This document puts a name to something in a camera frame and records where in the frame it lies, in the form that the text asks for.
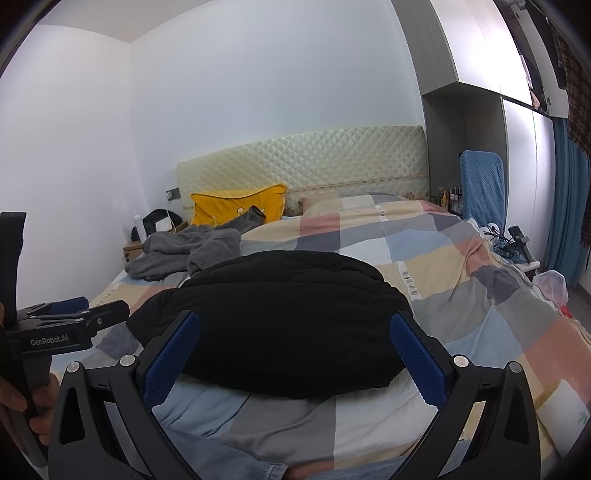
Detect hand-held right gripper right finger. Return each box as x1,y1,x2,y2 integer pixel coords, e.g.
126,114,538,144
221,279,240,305
389,310,541,480

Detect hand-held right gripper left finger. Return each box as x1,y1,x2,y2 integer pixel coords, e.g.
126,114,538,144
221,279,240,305
48,310,204,480

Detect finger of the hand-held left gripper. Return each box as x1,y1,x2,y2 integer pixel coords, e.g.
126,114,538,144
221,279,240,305
69,300,131,333
18,298,90,321

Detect black puffer jacket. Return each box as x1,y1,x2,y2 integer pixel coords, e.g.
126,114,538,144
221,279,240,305
126,251,411,400

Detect dark hanging clothes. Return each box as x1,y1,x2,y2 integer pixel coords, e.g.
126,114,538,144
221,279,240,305
551,18,591,155

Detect person's left hand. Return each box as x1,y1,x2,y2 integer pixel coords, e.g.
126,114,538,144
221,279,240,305
0,300,61,446

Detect wooden nightstand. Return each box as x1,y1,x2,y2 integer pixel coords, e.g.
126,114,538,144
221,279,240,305
122,222,190,263

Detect grey fleece garment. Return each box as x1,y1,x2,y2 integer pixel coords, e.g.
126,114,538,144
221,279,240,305
126,226,243,282

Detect black bag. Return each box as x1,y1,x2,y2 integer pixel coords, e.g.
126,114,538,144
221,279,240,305
131,209,183,241

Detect pastel checked blanket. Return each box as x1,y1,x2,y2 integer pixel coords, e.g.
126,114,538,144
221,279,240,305
51,193,591,476

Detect person's blue jeans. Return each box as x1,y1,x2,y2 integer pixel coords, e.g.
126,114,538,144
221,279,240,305
152,429,472,480

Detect translucent plastic bag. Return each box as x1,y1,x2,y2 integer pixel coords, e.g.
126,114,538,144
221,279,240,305
536,270,570,311

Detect yellow pillow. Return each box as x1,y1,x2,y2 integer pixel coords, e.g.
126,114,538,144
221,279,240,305
191,184,289,228

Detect black tripod stand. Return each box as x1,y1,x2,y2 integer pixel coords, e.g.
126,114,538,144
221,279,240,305
492,224,539,278

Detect dark grey sock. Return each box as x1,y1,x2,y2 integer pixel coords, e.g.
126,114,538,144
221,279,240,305
217,206,266,232

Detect group of small bottles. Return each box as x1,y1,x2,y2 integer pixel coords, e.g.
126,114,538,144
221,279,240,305
434,186,464,213

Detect blue towel on chair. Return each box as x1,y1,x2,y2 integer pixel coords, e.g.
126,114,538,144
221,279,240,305
458,150,508,232

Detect blue curtain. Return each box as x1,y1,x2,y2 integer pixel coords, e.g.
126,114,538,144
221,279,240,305
545,117,591,287

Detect cream quilted headboard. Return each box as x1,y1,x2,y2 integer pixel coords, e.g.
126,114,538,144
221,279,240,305
175,126,429,227

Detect grey white wardrobe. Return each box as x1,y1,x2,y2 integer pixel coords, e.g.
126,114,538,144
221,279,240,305
392,0,568,278

